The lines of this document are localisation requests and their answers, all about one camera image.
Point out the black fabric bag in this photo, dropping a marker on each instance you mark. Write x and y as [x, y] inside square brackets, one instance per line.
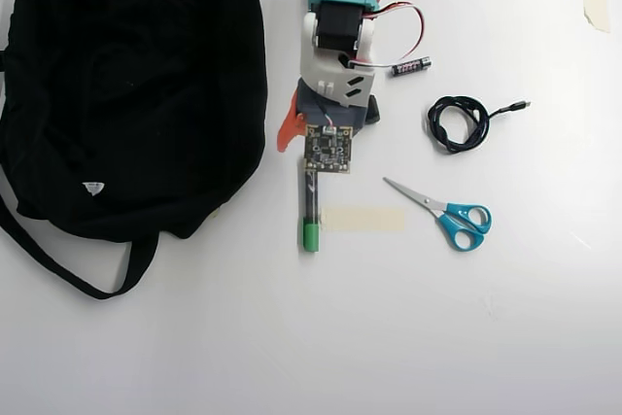
[121, 94]

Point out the torn beige masking tape strip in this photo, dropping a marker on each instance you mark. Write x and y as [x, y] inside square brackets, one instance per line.
[597, 2]

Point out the long beige masking tape strip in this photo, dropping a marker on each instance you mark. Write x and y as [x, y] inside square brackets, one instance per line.
[364, 219]

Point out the black AAA battery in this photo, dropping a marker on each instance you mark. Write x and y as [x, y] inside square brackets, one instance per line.
[413, 66]

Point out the dark navy gripper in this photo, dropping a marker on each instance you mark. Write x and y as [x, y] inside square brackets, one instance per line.
[325, 113]

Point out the green marker pen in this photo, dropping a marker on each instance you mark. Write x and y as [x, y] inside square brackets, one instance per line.
[310, 235]

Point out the bare camera circuit board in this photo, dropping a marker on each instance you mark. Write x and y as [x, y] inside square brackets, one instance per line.
[328, 150]

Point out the white grey teal robot arm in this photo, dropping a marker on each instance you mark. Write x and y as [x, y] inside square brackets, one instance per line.
[321, 65]

